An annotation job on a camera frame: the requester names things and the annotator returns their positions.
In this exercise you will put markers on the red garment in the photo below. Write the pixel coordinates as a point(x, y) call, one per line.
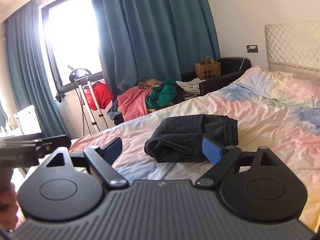
point(100, 95)

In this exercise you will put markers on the pink garment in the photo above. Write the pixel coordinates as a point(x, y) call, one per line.
point(133, 103)

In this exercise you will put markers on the brown paper bag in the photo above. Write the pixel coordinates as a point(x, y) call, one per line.
point(208, 70)

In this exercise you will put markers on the dark framed window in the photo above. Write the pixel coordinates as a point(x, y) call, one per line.
point(72, 35)

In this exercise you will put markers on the pastel bed sheet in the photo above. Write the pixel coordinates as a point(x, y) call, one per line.
point(270, 115)

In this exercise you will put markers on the black curtain tie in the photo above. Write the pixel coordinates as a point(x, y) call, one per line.
point(60, 97)

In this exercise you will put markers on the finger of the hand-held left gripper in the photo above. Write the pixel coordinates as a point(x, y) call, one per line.
point(56, 143)

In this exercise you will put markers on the dark wall socket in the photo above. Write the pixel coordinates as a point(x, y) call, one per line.
point(252, 48)

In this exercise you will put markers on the teal curtain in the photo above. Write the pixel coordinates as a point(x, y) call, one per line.
point(27, 75)
point(155, 30)

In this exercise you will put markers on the black leather sofa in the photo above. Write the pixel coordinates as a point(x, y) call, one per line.
point(230, 72)

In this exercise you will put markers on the beige garment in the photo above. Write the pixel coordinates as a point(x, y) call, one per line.
point(150, 83)

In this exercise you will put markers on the quilted cream headboard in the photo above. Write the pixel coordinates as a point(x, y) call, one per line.
point(292, 45)

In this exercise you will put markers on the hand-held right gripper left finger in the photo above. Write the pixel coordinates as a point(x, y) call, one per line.
point(113, 151)

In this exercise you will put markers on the white backed chair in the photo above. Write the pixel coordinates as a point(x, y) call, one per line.
point(28, 118)

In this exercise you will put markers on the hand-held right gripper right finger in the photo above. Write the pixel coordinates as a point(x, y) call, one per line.
point(212, 151)

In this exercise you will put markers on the garment steamer stand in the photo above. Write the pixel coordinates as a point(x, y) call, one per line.
point(83, 90)

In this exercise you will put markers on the black pants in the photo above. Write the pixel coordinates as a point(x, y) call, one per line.
point(190, 135)

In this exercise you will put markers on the green garment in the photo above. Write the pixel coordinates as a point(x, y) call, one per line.
point(162, 95)

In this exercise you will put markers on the white garment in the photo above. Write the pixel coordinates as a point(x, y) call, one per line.
point(190, 84)

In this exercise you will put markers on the person's left hand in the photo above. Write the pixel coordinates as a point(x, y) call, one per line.
point(7, 205)

